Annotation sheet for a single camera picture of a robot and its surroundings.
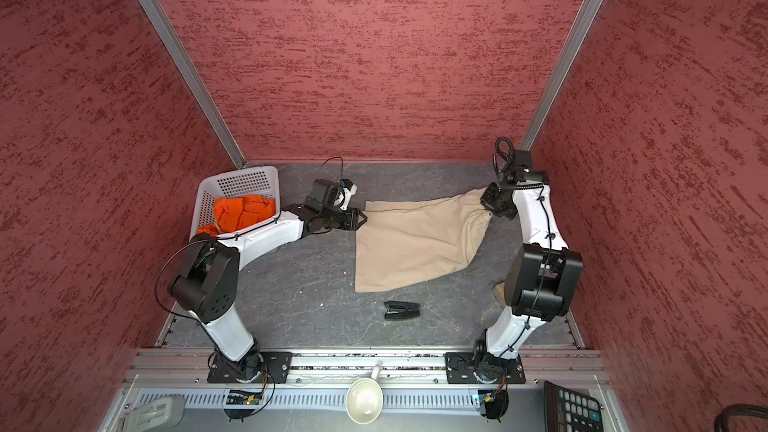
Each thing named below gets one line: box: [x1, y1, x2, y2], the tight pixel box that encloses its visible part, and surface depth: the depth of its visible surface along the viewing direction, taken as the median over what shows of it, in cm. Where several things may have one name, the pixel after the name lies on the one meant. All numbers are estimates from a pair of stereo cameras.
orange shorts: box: [196, 195, 276, 236], surface depth 100 cm
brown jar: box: [494, 282, 507, 307], surface depth 87 cm
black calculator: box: [544, 381, 603, 432], surface depth 69 cm
